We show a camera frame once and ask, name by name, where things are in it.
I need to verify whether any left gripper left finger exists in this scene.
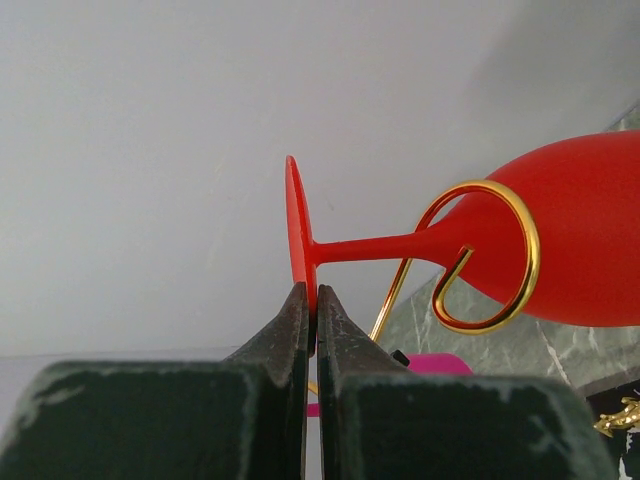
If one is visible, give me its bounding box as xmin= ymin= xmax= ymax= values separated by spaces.
xmin=1 ymin=284 xmax=309 ymax=479

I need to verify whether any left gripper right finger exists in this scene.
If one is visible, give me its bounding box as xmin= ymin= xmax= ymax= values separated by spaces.
xmin=317 ymin=286 xmax=616 ymax=480

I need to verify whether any pink plastic wine glass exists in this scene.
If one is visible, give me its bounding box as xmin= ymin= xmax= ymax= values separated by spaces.
xmin=305 ymin=352 xmax=474 ymax=417

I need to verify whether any red plastic wine glass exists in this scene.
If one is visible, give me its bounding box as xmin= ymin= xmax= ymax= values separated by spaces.
xmin=285 ymin=131 xmax=639 ymax=334

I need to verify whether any gold wine glass rack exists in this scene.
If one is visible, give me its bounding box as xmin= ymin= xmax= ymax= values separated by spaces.
xmin=305 ymin=178 xmax=640 ymax=480

